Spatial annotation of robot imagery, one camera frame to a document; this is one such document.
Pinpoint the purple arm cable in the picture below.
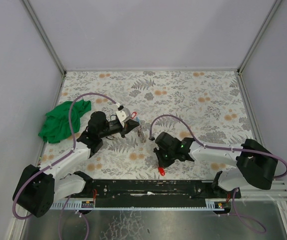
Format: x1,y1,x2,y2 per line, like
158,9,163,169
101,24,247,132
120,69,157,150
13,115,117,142
148,114,287,179
12,92,122,220

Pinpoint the green crumpled cloth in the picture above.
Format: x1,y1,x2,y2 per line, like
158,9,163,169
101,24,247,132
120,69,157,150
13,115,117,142
38,99,92,144

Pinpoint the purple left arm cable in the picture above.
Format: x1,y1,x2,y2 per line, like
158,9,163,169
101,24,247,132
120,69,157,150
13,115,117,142
12,92,122,220

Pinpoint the white slotted cable duct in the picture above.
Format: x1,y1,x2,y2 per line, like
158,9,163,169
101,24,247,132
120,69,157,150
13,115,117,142
41,195,226,214

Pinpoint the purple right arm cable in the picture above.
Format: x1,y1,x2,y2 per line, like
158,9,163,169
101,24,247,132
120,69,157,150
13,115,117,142
148,114,287,179

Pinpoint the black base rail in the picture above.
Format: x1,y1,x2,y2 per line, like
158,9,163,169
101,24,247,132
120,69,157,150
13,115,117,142
72,179,241,208

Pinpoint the black outlined key tag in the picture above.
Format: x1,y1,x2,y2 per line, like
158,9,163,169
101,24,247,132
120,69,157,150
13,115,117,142
106,135,115,141

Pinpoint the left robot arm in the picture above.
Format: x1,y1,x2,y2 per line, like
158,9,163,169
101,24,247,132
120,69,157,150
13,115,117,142
12,110,140,218

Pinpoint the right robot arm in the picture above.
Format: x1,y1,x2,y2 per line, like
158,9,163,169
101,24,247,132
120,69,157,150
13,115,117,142
153,132,278,192

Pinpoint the floral patterned tablecloth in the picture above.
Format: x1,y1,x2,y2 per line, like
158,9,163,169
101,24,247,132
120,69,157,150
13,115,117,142
37,70,268,181

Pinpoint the red outlined key tag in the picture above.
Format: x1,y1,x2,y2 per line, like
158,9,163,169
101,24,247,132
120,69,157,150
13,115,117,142
131,111,137,118

